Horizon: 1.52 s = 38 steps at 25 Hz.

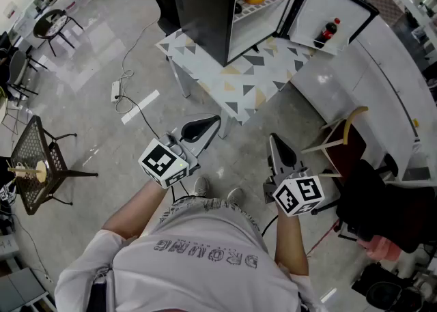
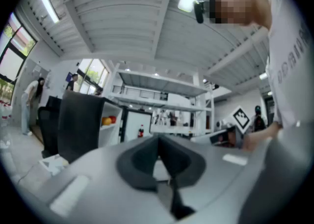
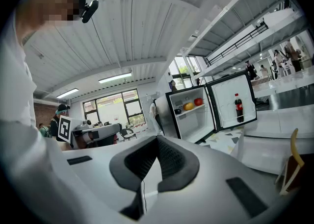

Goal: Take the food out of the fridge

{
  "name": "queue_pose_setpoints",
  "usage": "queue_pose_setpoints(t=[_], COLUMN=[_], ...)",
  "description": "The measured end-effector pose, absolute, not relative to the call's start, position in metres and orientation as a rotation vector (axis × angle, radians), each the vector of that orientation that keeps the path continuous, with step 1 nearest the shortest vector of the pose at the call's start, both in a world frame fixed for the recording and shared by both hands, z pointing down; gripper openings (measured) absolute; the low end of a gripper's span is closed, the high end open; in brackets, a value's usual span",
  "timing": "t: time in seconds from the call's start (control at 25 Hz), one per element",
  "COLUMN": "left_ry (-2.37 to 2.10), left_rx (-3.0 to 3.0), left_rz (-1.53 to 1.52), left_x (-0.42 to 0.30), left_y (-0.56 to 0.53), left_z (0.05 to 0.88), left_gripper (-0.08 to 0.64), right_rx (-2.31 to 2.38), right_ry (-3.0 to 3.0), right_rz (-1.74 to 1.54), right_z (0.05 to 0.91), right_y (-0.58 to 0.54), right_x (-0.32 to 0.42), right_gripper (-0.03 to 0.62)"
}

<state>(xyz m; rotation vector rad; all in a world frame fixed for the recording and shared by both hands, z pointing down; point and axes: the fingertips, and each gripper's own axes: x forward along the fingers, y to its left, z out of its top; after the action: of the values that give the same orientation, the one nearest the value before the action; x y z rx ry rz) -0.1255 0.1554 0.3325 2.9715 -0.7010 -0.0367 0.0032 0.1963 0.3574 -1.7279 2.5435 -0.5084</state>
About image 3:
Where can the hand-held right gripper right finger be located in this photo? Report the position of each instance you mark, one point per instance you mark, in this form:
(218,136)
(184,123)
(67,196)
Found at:
(176,164)

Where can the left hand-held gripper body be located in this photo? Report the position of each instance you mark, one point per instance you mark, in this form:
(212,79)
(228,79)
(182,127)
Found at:
(65,130)

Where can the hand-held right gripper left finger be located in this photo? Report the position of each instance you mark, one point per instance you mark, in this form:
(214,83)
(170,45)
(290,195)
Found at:
(137,161)

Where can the black mini fridge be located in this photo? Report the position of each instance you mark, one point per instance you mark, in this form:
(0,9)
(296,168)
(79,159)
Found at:
(193,120)

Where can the dark purple fruit food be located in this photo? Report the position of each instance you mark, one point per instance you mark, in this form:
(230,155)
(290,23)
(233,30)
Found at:
(177,111)

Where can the orange round fruit food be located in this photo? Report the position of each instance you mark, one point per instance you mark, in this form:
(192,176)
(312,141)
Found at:
(188,106)

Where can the red apple food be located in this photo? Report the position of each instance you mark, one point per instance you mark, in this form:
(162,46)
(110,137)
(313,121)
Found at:
(198,101)

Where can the black chair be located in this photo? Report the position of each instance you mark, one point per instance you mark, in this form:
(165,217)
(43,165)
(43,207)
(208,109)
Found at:
(127,133)

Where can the long ceiling light strip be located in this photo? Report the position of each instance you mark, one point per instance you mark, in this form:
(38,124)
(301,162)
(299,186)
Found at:
(67,93)
(114,78)

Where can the black-framed window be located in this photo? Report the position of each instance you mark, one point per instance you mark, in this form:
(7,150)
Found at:
(112,107)

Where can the person's white shirt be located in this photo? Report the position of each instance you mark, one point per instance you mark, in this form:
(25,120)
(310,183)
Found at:
(14,83)

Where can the cola bottle with red label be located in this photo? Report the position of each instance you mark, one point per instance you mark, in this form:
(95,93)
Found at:
(239,109)

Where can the tall glass window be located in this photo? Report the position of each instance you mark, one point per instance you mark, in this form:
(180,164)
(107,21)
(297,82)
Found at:
(185,71)

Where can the person's head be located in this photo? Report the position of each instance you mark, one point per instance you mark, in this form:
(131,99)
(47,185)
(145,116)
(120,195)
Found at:
(44,9)

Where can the black metal railing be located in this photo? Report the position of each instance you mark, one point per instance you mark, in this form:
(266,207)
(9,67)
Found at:
(235,45)

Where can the black head-worn camera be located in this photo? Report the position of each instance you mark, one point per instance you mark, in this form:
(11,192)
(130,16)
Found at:
(89,9)

